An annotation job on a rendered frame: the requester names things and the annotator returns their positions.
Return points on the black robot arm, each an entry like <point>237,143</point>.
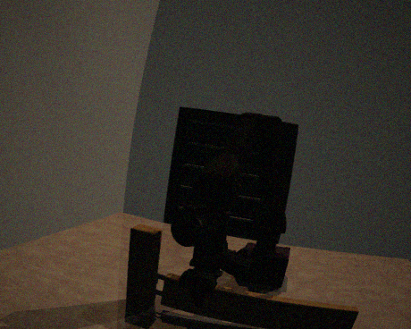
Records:
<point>220,181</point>

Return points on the brown wooden plank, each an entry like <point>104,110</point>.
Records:
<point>256,309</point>

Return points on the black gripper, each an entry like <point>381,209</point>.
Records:
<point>201,280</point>

